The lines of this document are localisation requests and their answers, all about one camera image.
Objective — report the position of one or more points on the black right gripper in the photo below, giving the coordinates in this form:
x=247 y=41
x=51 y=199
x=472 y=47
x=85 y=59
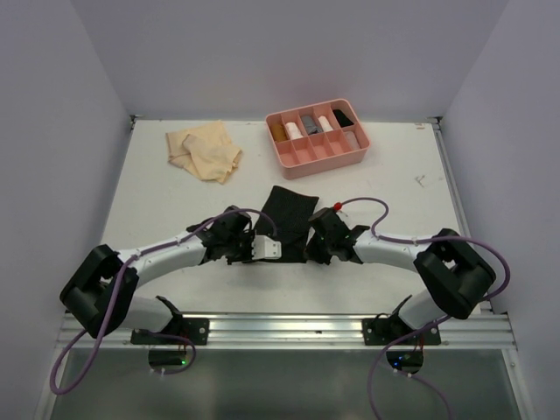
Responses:
x=312 y=254

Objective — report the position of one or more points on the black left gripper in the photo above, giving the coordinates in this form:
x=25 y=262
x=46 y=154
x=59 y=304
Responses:
x=248 y=255

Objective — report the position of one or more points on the black underwear orange trim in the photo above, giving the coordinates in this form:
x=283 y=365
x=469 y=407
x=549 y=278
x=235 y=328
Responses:
x=290 y=212

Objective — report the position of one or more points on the pink underwear cream waistband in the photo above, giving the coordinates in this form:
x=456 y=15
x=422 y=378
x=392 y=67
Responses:
x=352 y=140

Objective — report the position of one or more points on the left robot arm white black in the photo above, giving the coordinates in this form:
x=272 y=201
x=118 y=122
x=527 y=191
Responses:
x=101 y=294

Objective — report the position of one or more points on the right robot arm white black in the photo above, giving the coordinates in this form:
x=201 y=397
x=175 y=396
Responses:
x=454 y=274

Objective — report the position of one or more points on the beige underwear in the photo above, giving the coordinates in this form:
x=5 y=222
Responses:
x=207 y=152

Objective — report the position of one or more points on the grey rolled underwear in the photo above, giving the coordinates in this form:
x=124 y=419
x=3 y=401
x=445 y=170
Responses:
x=310 y=126

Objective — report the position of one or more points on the brown rolled underwear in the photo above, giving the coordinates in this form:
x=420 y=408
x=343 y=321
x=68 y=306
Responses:
x=278 y=133

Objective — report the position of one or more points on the black rolled underwear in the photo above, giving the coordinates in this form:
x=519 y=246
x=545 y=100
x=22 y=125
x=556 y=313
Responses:
x=342 y=119

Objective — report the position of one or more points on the pink divided organizer tray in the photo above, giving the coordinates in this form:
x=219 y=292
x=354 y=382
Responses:
x=321 y=152

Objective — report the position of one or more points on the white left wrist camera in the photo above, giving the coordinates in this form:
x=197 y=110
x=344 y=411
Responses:
x=265 y=248

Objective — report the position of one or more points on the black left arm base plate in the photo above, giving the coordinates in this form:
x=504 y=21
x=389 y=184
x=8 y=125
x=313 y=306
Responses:
x=158 y=322

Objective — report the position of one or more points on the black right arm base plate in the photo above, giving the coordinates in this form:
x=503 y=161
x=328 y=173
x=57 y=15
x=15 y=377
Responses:
x=385 y=328

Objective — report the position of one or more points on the aluminium table frame rail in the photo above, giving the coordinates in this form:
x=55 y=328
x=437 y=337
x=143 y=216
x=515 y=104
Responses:
x=275 y=305

